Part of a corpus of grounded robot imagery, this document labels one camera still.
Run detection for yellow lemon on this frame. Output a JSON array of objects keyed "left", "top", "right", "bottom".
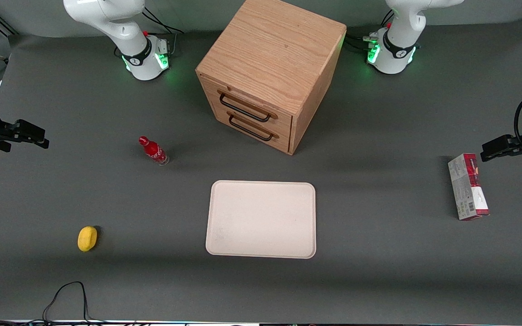
[{"left": 77, "top": 226, "right": 98, "bottom": 252}]

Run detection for thin black looped cable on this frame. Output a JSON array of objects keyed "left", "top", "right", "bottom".
[{"left": 0, "top": 281, "right": 107, "bottom": 326}]

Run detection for black left base cables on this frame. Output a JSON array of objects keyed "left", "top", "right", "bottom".
[{"left": 345, "top": 9, "right": 396, "bottom": 54}]

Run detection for cream rectangular tray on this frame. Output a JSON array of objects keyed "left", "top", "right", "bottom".
[{"left": 205, "top": 180, "right": 317, "bottom": 259}]

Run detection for black right base cables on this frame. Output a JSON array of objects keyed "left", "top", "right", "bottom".
[{"left": 141, "top": 6, "right": 185, "bottom": 56}]

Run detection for red and white carton box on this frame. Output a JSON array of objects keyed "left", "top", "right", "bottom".
[{"left": 447, "top": 153, "right": 491, "bottom": 221}]

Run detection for wooden two-drawer cabinet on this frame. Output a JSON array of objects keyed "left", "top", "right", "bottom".
[{"left": 195, "top": 0, "right": 347, "bottom": 156}]

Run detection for wooden drawer with handle plate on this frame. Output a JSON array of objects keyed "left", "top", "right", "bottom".
[
  {"left": 206, "top": 84, "right": 294, "bottom": 134},
  {"left": 213, "top": 107, "right": 293, "bottom": 153}
]

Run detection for red cola bottle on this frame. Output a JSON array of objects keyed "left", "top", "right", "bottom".
[{"left": 138, "top": 135, "right": 170, "bottom": 166}]

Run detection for black base cables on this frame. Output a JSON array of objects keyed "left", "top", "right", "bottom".
[
  {"left": 141, "top": 6, "right": 185, "bottom": 56},
  {"left": 345, "top": 9, "right": 396, "bottom": 54}
]

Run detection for black metal drawer handle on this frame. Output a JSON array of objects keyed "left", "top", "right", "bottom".
[
  {"left": 227, "top": 111, "right": 280, "bottom": 142},
  {"left": 218, "top": 90, "right": 279, "bottom": 123}
]

